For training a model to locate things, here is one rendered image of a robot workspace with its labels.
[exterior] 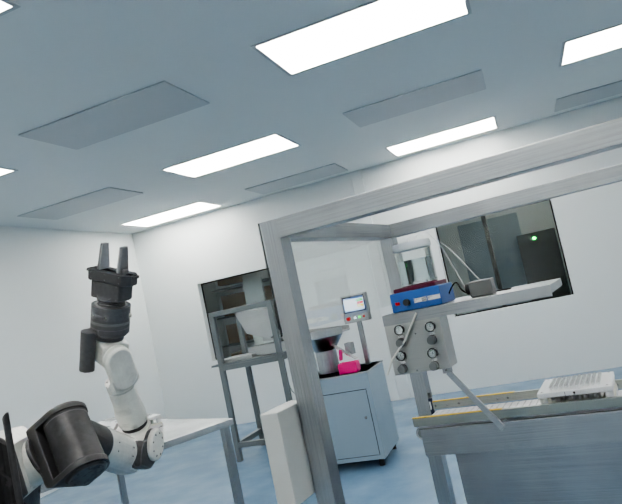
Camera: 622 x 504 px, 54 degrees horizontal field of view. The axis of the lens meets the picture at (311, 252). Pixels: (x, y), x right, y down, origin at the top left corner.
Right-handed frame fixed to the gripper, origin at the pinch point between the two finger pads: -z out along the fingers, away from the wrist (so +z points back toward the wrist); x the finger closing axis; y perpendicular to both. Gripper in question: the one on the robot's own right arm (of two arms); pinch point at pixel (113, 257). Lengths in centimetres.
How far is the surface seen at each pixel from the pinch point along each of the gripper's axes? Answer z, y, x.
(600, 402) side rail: 44, 105, -116
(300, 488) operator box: 64, 35, -39
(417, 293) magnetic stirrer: 22, 116, -49
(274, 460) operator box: 57, 33, -31
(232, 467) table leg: 147, 162, 45
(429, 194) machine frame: -20, 48, -61
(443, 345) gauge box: 38, 108, -62
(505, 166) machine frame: -30, 47, -78
